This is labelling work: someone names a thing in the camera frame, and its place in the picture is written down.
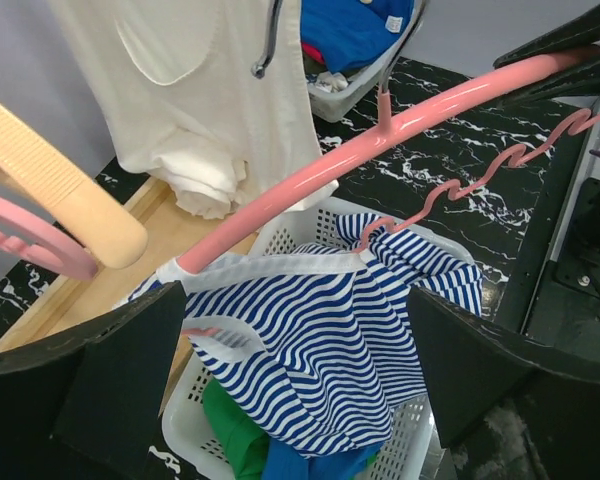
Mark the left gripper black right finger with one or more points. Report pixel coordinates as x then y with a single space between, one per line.
465 372

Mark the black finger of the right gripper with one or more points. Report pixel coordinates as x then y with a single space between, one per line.
582 31
581 80

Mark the blue white striped tank top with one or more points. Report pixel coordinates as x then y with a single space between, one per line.
316 345

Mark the white right bin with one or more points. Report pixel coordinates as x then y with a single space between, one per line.
332 95

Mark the white perforated plastic basket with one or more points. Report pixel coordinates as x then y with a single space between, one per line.
189 435

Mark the pink plastic hanger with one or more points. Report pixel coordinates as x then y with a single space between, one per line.
40 243

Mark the green tank top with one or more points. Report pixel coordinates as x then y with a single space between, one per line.
244 443

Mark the pink striped-top hanger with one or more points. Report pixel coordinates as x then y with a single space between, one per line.
391 130

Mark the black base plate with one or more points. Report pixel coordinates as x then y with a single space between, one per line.
533 302

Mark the blue cloth in bin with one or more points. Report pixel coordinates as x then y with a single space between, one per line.
351 34

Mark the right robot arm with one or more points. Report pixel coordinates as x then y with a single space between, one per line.
578 265

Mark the wooden clothes rack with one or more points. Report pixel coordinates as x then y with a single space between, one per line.
68 302

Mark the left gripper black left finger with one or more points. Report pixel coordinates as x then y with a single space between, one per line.
111 408

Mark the cream wooden hanger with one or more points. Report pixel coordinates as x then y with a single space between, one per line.
85 211

